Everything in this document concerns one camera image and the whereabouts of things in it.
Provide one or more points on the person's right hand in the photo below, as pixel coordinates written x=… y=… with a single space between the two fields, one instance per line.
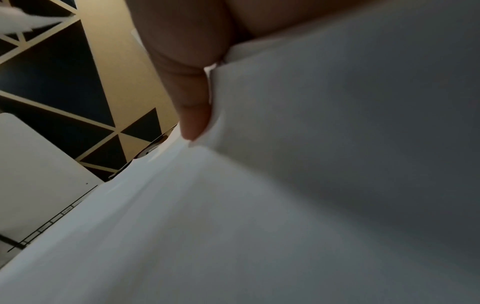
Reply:
x=195 y=35

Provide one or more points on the white fluffy cloth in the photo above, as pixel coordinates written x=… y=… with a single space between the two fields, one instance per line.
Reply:
x=22 y=17

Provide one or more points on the white table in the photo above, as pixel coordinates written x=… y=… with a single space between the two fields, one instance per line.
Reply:
x=33 y=172

